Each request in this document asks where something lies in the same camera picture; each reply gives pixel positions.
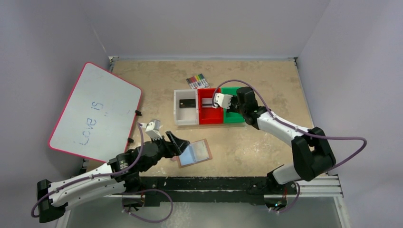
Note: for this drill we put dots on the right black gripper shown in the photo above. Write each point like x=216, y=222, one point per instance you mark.
x=233, y=102

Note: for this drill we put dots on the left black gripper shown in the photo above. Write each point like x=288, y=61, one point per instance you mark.
x=180, y=144

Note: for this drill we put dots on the pink leather card holder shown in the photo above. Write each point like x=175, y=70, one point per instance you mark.
x=196, y=152

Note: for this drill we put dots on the green plastic bin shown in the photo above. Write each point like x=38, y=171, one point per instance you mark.
x=230, y=117

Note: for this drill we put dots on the white plastic bin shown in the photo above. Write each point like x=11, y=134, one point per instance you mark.
x=185, y=116

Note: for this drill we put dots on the red plastic bin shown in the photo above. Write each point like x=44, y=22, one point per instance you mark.
x=208, y=115

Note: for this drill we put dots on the red framed whiteboard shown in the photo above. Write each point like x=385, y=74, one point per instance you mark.
x=98, y=116

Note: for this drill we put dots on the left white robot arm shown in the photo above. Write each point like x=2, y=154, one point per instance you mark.
x=117, y=176

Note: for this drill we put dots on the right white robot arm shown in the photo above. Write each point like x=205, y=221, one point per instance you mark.
x=311, y=152

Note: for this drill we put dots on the silver credit card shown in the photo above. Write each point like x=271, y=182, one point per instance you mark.
x=209, y=103

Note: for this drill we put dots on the black credit card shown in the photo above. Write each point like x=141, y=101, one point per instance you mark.
x=187, y=103

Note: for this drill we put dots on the pack of coloured markers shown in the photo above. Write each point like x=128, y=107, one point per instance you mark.
x=197, y=82

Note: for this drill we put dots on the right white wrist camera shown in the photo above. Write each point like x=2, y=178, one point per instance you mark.
x=221, y=100

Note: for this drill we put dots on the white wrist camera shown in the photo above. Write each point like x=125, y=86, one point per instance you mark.
x=221, y=100
x=152, y=129

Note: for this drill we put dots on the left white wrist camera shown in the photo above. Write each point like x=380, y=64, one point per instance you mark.
x=152, y=129

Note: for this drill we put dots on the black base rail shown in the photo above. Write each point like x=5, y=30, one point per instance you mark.
x=252, y=190

